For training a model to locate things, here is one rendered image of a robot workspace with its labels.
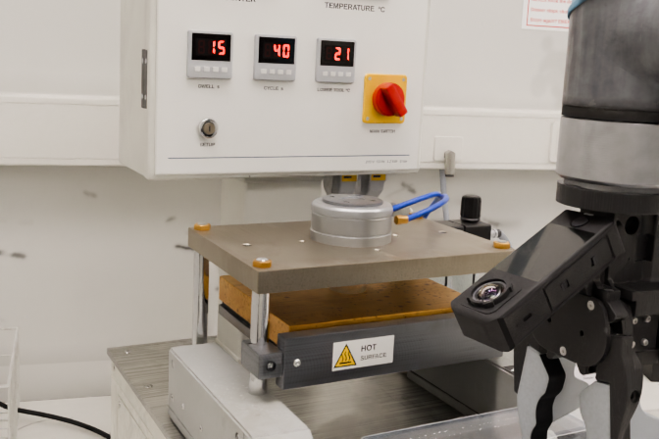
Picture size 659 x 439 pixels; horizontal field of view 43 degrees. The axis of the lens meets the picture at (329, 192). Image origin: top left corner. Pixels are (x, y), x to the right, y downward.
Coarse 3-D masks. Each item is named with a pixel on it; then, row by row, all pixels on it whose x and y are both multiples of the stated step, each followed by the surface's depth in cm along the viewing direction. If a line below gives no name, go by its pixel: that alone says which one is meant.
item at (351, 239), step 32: (256, 224) 86; (288, 224) 87; (320, 224) 79; (352, 224) 78; (384, 224) 79; (416, 224) 90; (224, 256) 75; (256, 256) 73; (288, 256) 73; (320, 256) 74; (352, 256) 74; (384, 256) 75; (416, 256) 76; (448, 256) 77; (480, 256) 78; (256, 288) 68; (288, 288) 69
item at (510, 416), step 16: (480, 416) 67; (496, 416) 68; (512, 416) 68; (400, 432) 64; (416, 432) 64; (432, 432) 64; (448, 432) 64; (464, 432) 64; (480, 432) 65; (496, 432) 65; (512, 432) 65; (560, 432) 65
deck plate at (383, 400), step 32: (128, 352) 98; (160, 352) 99; (128, 384) 91; (160, 384) 90; (320, 384) 92; (352, 384) 92; (384, 384) 93; (416, 384) 93; (160, 416) 82; (320, 416) 84; (352, 416) 84; (384, 416) 84; (416, 416) 85; (448, 416) 85
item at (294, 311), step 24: (240, 288) 81; (336, 288) 81; (360, 288) 81; (384, 288) 84; (408, 288) 84; (432, 288) 84; (240, 312) 80; (288, 312) 74; (312, 312) 75; (336, 312) 75; (360, 312) 75; (384, 312) 76; (408, 312) 76; (432, 312) 77
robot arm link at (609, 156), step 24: (576, 120) 53; (576, 144) 53; (600, 144) 52; (624, 144) 51; (648, 144) 51; (576, 168) 53; (600, 168) 52; (624, 168) 51; (648, 168) 51; (624, 192) 52; (648, 192) 52
